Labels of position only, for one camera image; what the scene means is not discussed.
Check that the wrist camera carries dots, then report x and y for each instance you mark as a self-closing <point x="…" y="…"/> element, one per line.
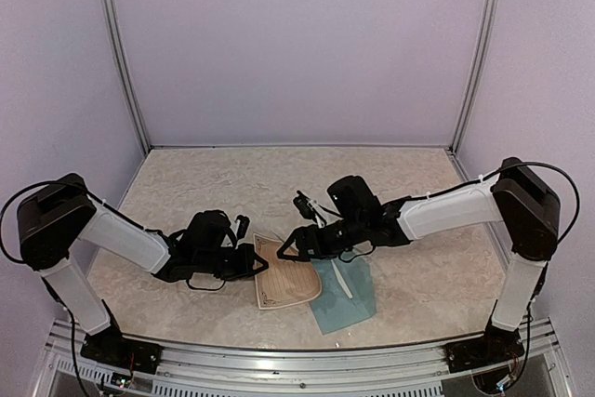
<point x="242" y="225"/>
<point x="305" y="207"/>

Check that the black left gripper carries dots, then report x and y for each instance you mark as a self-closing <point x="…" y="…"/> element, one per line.
<point x="248" y="254"/>

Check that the right aluminium frame post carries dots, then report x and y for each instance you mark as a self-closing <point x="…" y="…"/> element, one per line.
<point x="475" y="74"/>

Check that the left aluminium frame post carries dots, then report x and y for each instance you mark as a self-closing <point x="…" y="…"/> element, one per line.
<point x="124" y="75"/>

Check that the beige ornate letter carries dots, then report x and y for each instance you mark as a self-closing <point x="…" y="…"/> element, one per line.
<point x="285" y="283"/>

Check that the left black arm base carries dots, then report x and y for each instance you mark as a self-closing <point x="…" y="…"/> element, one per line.
<point x="125" y="353"/>

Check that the teal paper envelope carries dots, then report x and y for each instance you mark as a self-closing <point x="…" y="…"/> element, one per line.
<point x="332" y="310"/>

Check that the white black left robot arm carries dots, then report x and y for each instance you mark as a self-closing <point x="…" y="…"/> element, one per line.
<point x="54" y="214"/>

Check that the aluminium front rail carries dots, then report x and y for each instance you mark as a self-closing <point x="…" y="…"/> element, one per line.
<point x="418" y="369"/>

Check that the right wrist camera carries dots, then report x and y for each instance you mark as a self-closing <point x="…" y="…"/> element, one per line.
<point x="305" y="207"/>

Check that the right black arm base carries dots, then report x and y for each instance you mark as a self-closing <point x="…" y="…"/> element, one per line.
<point x="480" y="352"/>

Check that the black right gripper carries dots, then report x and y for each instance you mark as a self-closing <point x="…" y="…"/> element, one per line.
<point x="309" y="231"/>

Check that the beige lined letter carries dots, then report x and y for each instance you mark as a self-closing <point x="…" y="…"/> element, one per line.
<point x="341" y="281"/>

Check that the aluminium frame post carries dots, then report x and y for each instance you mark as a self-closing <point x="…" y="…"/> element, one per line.
<point x="475" y="74"/>
<point x="124" y="75"/>

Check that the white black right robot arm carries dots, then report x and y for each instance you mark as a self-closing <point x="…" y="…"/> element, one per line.
<point x="513" y="194"/>

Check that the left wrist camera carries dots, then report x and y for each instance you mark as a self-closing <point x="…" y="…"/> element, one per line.
<point x="242" y="225"/>

